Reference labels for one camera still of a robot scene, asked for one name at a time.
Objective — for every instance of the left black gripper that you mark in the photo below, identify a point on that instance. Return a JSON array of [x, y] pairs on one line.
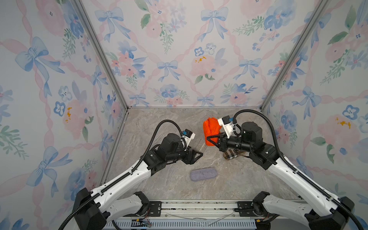
[[191, 159]]

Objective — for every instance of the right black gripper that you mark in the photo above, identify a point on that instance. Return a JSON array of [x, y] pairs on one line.
[[223, 141]]

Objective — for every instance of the plaid eyeglass case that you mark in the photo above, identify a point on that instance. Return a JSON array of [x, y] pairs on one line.
[[232, 154]]

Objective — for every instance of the purple eyeglass case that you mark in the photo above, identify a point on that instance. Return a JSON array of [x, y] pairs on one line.
[[203, 174]]

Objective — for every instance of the orange microfiber cloth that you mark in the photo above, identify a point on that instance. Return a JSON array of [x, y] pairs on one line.
[[211, 127]]

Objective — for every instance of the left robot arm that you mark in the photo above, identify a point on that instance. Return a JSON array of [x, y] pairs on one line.
[[93, 209]]

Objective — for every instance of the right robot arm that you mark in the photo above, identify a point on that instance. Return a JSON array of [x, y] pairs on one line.
[[322, 211]]

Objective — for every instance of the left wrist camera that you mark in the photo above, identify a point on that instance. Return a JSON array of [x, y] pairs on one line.
[[187, 137]]

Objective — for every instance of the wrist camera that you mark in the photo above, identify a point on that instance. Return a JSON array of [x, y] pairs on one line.
[[187, 137], [227, 124]]

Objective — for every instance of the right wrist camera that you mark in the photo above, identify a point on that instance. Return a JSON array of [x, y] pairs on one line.
[[227, 124]]

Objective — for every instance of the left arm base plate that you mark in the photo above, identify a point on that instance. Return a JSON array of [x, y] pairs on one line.
[[150, 209]]

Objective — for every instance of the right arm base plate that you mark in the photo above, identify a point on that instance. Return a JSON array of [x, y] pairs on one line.
[[246, 209]]

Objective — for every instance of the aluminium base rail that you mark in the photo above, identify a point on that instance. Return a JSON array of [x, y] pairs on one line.
[[200, 215]]

